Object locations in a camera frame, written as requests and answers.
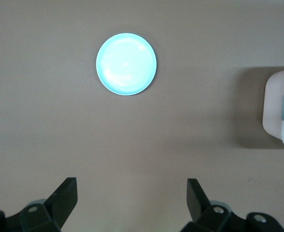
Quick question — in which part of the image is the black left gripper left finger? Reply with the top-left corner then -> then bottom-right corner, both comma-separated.
0,177 -> 78,232

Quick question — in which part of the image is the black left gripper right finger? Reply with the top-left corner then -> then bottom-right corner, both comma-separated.
180,178 -> 284,232

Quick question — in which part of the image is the brown table mat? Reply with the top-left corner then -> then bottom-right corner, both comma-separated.
0,0 -> 284,232

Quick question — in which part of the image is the white lidded storage box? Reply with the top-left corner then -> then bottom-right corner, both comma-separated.
262,64 -> 284,153

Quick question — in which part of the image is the light blue round plate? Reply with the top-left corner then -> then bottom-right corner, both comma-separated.
95,33 -> 157,96

